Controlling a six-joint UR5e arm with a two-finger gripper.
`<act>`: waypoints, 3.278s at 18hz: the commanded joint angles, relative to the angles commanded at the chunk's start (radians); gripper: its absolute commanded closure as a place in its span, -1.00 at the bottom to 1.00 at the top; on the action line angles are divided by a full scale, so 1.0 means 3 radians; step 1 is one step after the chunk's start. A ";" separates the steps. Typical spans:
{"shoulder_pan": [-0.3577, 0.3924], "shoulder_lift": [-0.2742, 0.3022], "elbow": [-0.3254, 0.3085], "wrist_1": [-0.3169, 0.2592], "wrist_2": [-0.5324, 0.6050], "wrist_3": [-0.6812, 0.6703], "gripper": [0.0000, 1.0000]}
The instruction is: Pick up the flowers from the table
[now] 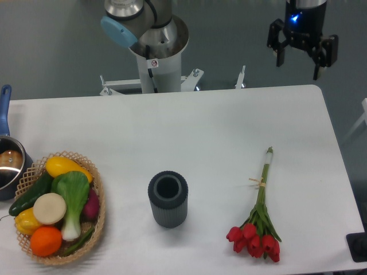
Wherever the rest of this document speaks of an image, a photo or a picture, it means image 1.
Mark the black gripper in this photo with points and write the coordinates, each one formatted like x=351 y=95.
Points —
x=302 y=29

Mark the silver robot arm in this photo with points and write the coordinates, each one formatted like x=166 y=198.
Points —
x=149 y=29

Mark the red tulip bouquet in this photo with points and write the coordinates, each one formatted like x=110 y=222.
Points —
x=257 y=234

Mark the dark grey ribbed vase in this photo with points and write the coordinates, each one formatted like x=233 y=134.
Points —
x=168 y=196

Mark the black device at edge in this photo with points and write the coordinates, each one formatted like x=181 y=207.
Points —
x=357 y=246

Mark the green bok choy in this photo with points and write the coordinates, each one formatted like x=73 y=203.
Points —
x=73 y=186

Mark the purple sweet potato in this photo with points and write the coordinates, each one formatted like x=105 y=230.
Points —
x=91 y=208

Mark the yellow squash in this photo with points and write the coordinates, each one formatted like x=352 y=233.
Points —
x=58 y=165

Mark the green bean pod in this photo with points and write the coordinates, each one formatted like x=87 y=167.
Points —
x=80 y=243

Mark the beige round bun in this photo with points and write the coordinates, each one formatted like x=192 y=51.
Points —
x=49 y=208

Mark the green cucumber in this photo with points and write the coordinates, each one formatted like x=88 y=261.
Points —
x=27 y=200

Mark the orange fruit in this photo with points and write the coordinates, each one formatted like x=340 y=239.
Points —
x=45 y=241

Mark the yellow bell pepper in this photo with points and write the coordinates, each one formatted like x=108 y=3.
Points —
x=26 y=223

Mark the white frame at right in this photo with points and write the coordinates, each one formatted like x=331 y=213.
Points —
x=357 y=128

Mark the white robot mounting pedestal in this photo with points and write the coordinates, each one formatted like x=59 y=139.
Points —
x=156 y=75

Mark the blue handled saucepan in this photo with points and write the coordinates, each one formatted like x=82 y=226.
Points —
x=14 y=158

